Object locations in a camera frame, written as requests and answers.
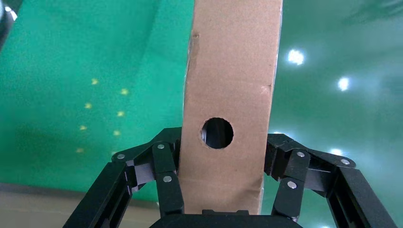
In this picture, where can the large green tablecloth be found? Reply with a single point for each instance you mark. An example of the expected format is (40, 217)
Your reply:
(78, 63)

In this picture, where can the small cardboard box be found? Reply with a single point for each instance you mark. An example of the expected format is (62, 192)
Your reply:
(233, 63)

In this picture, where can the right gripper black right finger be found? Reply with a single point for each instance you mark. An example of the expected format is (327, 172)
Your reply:
(346, 188)

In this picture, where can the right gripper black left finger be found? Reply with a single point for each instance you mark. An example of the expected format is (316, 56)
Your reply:
(107, 195)

